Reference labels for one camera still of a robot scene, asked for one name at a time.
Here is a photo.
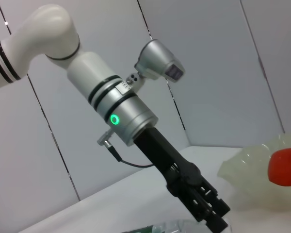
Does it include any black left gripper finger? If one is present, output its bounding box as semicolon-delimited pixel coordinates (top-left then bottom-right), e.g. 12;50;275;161
194;178;231;216
169;189;228;233

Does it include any pale green glass fruit plate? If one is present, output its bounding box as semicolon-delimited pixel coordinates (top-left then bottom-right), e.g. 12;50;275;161
217;133;291;212

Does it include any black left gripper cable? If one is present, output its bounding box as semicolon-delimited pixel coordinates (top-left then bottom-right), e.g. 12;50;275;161
96;130;155;168

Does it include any clear green-label water bottle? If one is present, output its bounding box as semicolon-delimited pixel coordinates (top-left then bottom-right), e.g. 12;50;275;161
126;217;233;233

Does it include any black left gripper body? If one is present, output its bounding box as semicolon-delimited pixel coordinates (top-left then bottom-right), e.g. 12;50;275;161
133;126;206;197

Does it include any red-orange toy orange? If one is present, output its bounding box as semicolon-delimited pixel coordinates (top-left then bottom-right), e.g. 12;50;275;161
268;148;291;187

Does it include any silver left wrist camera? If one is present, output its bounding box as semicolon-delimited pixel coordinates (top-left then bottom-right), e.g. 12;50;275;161
126;38;186;91

